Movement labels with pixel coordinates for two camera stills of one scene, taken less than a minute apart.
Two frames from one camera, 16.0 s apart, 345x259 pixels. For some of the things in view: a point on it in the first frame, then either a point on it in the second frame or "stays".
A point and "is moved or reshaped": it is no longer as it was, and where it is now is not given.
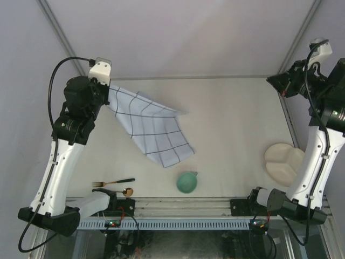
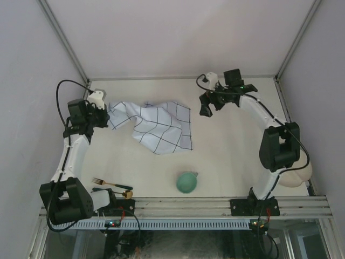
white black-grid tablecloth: x=153 y=126 is moved or reshaped
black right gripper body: x=296 y=82 to x=226 y=97
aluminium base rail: x=183 y=207 stays
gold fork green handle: x=102 y=183 is moved or reshaped
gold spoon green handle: x=127 y=192 stays
